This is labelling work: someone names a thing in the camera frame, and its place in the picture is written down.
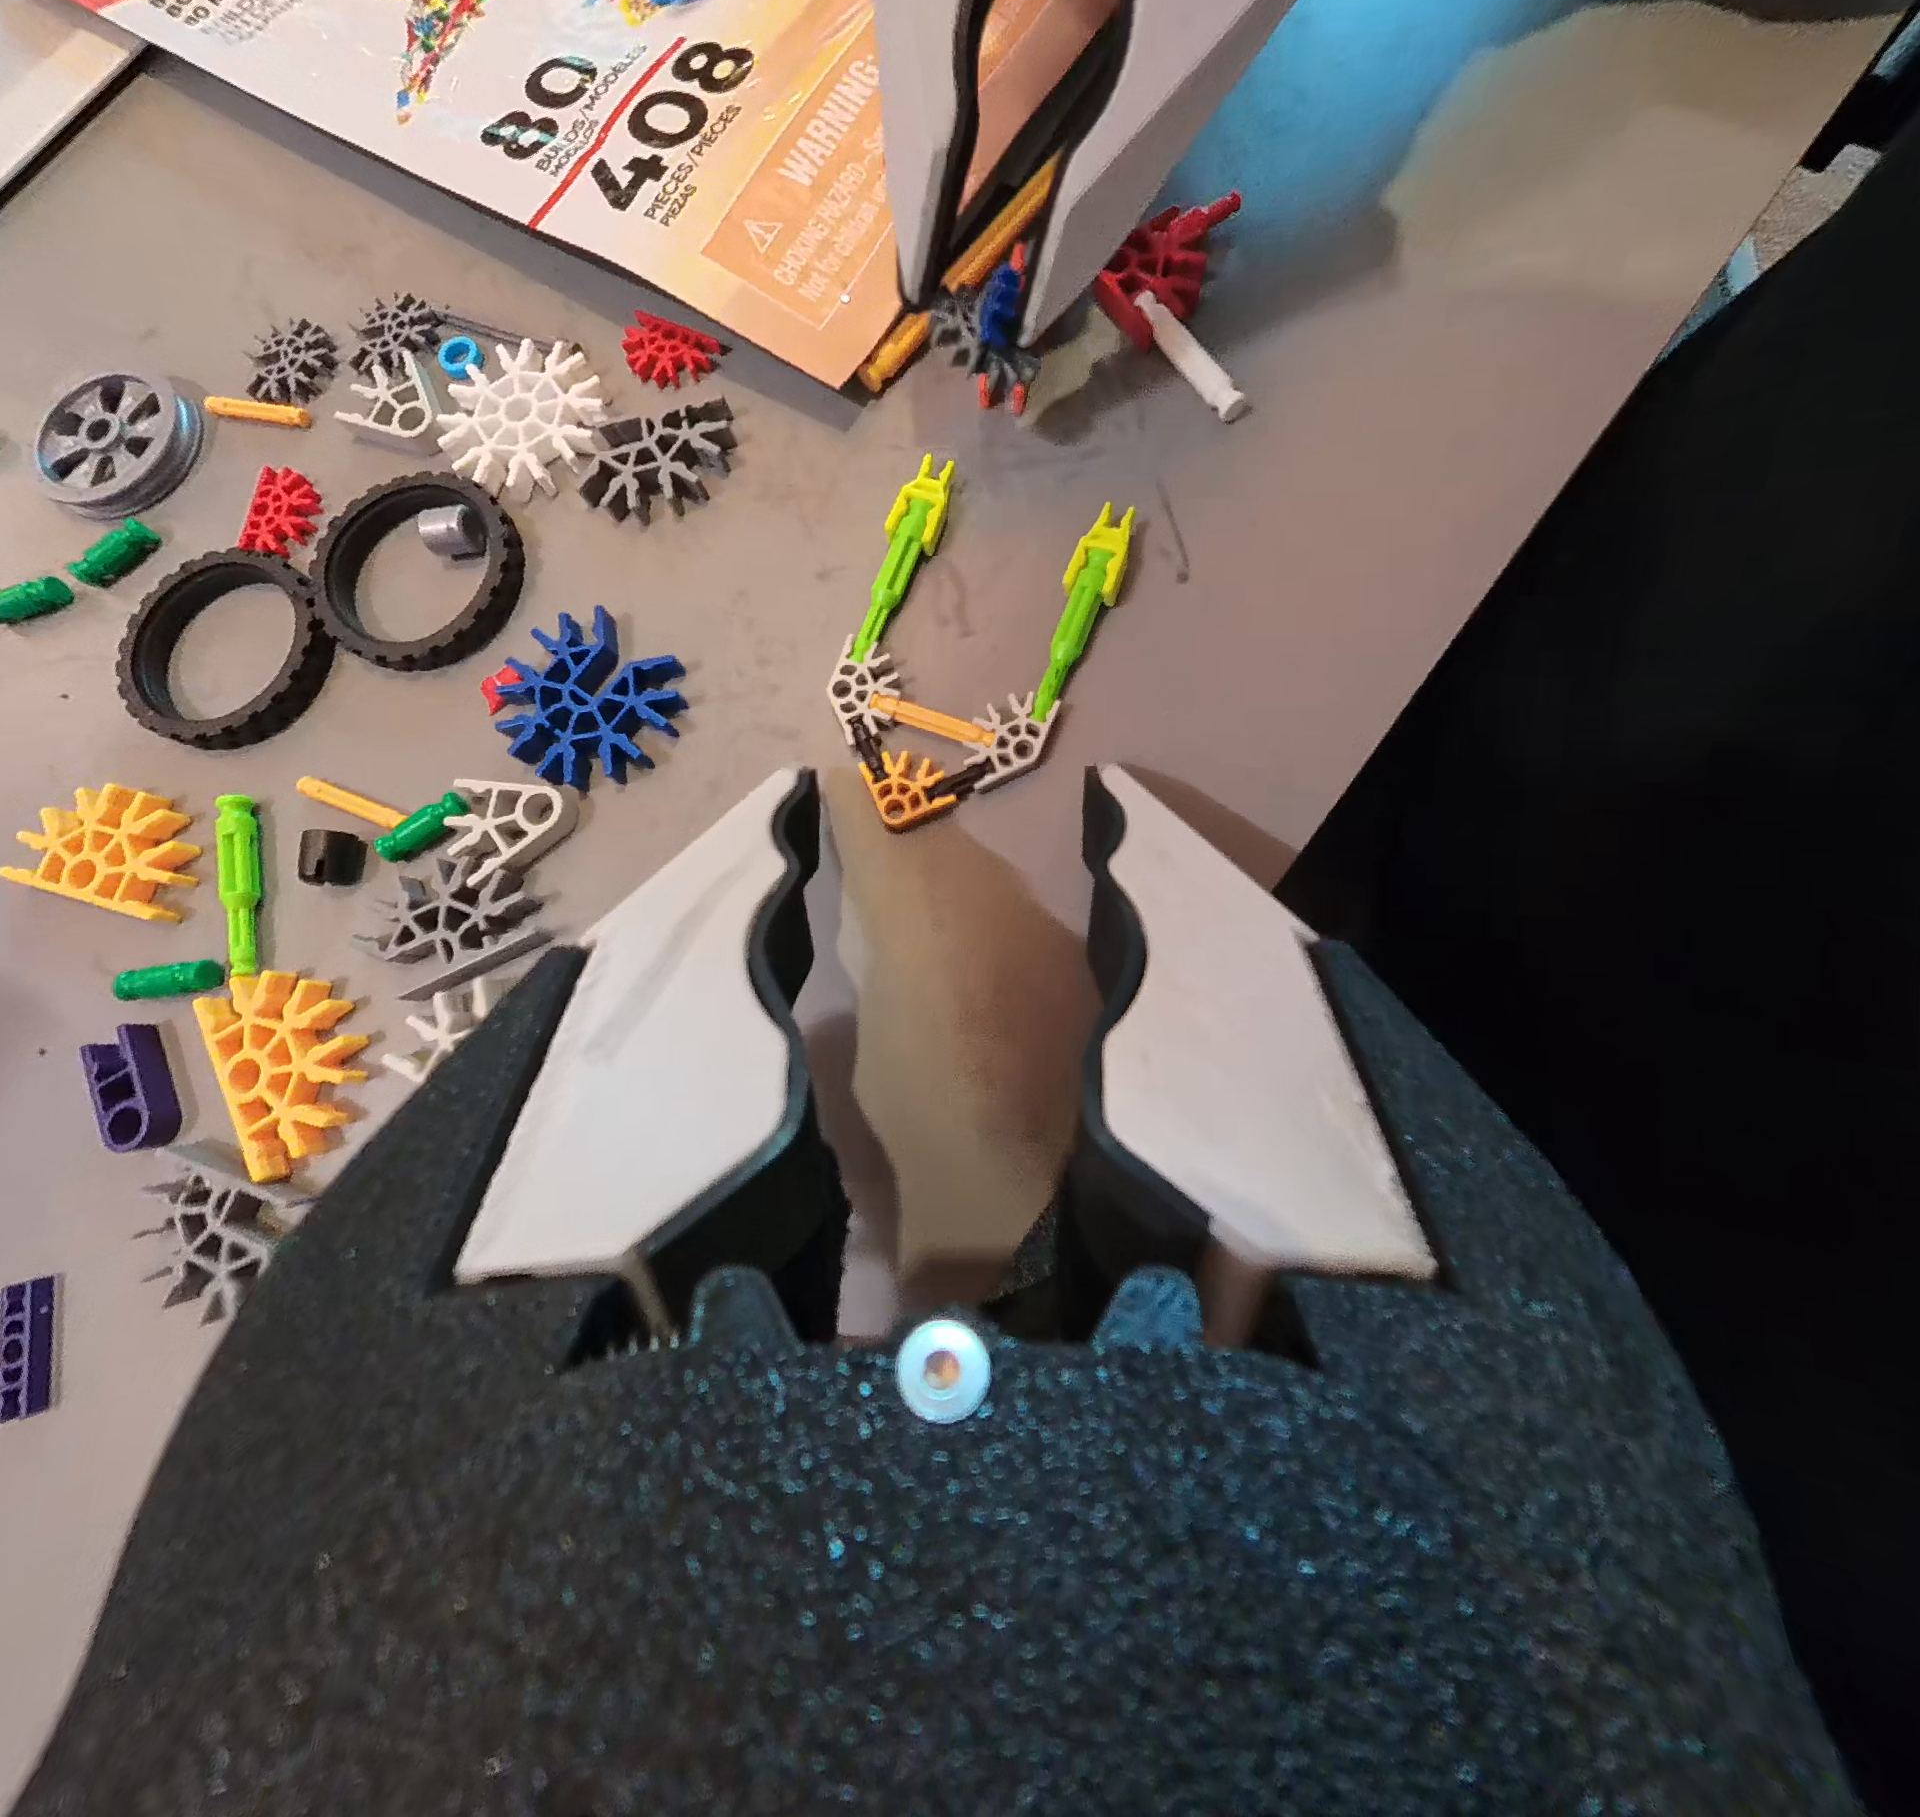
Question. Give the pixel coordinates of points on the white snowflake connector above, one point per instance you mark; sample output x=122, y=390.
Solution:
x=523, y=417

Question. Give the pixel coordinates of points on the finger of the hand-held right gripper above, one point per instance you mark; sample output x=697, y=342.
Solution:
x=922, y=77
x=1200, y=47

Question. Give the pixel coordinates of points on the short yellow rod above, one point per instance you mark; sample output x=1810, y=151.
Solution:
x=931, y=718
x=350, y=799
x=256, y=411

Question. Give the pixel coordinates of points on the red half connector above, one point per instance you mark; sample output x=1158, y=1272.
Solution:
x=277, y=510

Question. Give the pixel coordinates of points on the grey wheel hub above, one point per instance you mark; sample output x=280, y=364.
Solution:
x=114, y=439

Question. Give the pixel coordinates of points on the long yellow rod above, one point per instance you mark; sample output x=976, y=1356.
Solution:
x=887, y=355

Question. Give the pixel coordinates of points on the purple clip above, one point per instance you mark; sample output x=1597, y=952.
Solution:
x=129, y=1089

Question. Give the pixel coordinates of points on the small dark snowflake connector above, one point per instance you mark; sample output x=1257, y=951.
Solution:
x=291, y=362
x=395, y=336

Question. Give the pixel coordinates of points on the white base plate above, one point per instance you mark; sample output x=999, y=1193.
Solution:
x=54, y=92

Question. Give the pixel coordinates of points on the orange ladder piece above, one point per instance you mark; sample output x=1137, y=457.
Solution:
x=984, y=388

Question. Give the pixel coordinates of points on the small red snowflake connector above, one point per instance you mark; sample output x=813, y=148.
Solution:
x=672, y=348

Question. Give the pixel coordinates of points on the black clip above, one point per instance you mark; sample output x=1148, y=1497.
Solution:
x=329, y=856

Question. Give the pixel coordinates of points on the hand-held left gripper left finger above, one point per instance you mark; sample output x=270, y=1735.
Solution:
x=646, y=1082

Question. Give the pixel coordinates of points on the blue connector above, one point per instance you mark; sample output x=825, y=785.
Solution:
x=593, y=699

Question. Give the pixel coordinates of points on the short green rod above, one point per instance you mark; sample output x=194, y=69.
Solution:
x=35, y=602
x=114, y=553
x=419, y=828
x=168, y=979

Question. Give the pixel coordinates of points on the lime green rod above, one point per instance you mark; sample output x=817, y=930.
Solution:
x=240, y=879

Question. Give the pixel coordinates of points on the short blue rod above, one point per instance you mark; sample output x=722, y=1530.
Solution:
x=999, y=300

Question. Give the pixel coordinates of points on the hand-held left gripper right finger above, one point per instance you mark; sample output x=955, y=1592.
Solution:
x=1262, y=1097

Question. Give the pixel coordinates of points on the dark grey connector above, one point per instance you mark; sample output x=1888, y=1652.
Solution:
x=452, y=926
x=210, y=1240

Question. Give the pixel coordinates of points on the light grey fan connector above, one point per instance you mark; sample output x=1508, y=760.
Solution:
x=442, y=1031
x=395, y=415
x=547, y=812

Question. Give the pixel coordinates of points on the red connector with white rod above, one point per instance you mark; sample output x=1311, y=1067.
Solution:
x=1162, y=258

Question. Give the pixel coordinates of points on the black tyre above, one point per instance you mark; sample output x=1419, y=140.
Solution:
x=143, y=677
x=334, y=587

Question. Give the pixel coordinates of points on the thin grey rod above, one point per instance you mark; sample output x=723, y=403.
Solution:
x=484, y=327

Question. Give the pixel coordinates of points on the yellow half connector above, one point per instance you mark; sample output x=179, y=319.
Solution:
x=270, y=1074
x=98, y=856

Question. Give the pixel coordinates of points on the large black connector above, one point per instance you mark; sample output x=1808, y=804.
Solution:
x=660, y=458

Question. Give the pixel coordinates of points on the purple flat piece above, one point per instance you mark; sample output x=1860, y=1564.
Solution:
x=29, y=1348

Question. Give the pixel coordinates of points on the grey spacer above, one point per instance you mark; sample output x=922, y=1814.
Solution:
x=454, y=532

